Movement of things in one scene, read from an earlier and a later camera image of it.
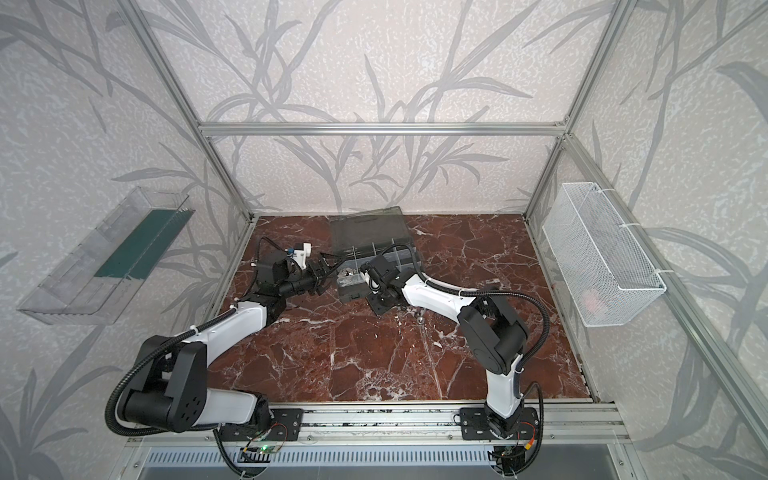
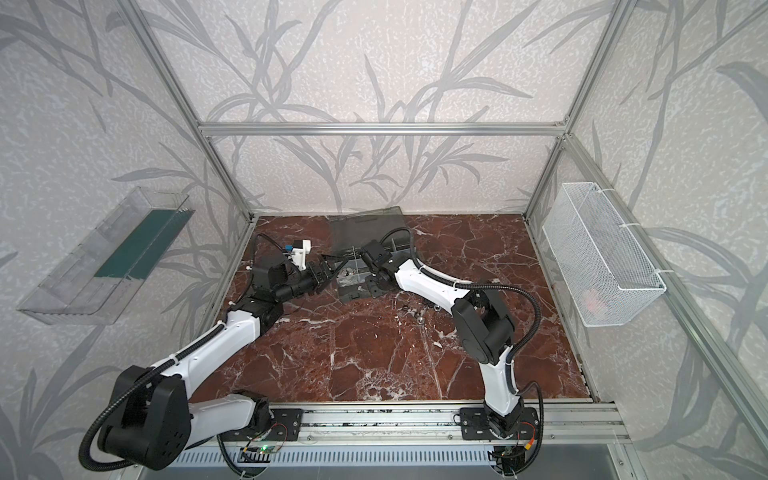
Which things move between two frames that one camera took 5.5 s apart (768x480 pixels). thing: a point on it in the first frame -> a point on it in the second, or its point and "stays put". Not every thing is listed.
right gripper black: [366, 279] -> [365, 271]
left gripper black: [321, 274] stays put
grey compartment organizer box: [359, 238] stays put
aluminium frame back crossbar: [386, 128] stays put
